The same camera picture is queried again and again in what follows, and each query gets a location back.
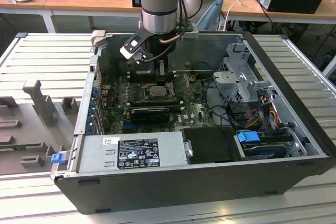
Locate green motherboard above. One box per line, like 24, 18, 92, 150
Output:
101, 73, 218, 134

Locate CPU socket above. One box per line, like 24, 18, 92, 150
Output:
143, 82, 173, 101

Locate black graphics card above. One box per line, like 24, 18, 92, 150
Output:
130, 106, 171, 125

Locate yellow red wire bundle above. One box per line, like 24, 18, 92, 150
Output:
244, 107, 279, 130

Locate grey power supply unit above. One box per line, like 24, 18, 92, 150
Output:
75, 131, 188, 174

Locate grey metal disk bay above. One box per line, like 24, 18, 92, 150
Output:
212, 42, 277, 104

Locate silver square CPU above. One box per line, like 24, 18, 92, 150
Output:
149, 85, 169, 97

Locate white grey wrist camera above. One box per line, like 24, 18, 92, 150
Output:
120, 39, 146, 64

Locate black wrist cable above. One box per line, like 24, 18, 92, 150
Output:
159, 0, 190, 44

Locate black open PC case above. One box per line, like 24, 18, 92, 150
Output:
49, 30, 333, 216

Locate black plastic shroud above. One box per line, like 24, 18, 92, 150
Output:
181, 126, 235, 165

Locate grey case hinge latch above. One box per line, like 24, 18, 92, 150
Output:
90, 30, 108, 49

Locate black RAM slot row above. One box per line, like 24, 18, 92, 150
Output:
130, 69, 176, 83
130, 98, 184, 111

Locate grey bracket wrist camera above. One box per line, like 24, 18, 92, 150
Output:
180, 23, 200, 41

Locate white cable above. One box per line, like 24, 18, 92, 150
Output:
217, 0, 243, 31

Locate blue disk carrier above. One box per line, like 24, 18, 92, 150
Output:
235, 130, 287, 161

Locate blue case latch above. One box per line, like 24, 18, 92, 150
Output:
51, 153, 65, 164

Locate grey parts rack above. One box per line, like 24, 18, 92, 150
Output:
0, 79, 82, 176

